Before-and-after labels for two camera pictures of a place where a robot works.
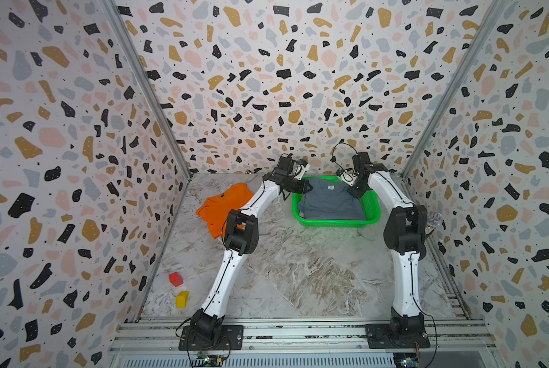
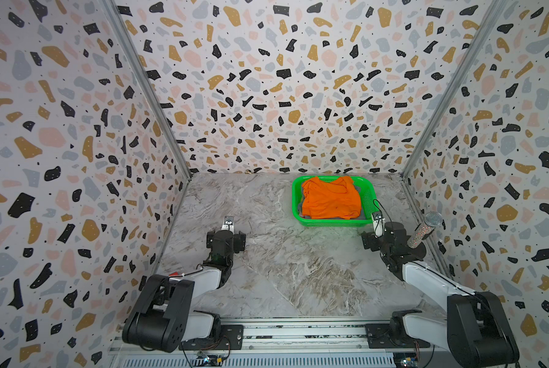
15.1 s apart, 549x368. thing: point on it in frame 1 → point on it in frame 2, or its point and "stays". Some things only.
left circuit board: x=205 y=360 stays
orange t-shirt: x=216 y=210 → x=340 y=198
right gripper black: x=355 y=193 → x=372 y=241
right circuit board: x=406 y=359 stays
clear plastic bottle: x=434 y=218 stays
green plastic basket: x=371 y=209 stays
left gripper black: x=303 y=189 → x=238 y=242
